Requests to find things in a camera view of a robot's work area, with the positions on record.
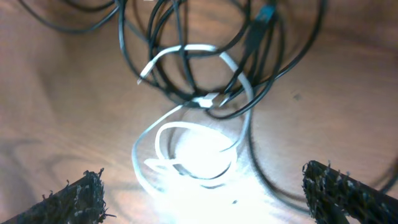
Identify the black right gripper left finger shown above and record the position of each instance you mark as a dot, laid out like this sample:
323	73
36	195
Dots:
81	202

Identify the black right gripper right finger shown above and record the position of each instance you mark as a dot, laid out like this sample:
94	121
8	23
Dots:
332	197

